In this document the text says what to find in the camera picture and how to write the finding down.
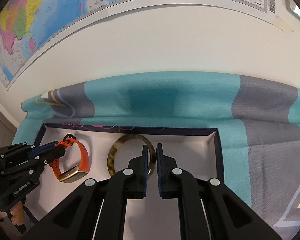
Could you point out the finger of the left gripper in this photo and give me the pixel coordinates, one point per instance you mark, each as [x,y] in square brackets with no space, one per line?
[48,154]
[37,151]

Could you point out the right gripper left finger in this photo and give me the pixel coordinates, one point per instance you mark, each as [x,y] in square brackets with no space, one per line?
[95,209]

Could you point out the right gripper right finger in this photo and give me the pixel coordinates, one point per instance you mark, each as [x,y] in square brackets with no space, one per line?
[208,209]

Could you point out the orange smart watch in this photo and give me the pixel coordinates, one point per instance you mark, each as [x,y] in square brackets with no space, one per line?
[75,164]

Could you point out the person's left hand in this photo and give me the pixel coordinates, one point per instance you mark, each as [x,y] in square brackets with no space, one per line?
[17,212]

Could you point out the wooden wardrobe door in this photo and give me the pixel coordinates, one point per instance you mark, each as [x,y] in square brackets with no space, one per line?
[1,127]

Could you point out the navy blue tray box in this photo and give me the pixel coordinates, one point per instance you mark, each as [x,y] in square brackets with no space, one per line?
[197,151]

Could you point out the teal grey bed sheet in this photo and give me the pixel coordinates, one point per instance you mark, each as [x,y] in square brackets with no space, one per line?
[258,121]

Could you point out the white wall socket panel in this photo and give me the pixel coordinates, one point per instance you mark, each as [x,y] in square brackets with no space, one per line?
[293,8]

